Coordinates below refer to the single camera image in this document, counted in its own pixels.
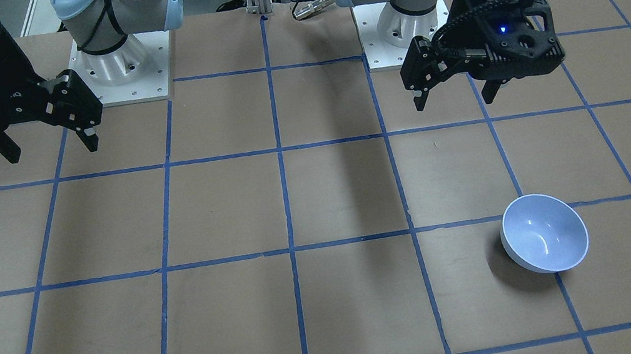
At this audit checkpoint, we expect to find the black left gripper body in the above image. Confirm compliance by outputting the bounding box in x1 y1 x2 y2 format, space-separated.
400 0 565 97

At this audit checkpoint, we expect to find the blue bowl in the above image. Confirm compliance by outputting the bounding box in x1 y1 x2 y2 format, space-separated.
499 194 591 274

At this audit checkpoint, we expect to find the silver metal cylinder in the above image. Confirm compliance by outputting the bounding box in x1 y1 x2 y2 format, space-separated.
292 0 336 21

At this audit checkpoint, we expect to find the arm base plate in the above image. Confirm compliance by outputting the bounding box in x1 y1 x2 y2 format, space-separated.
69 31 173 108
352 0 448 72

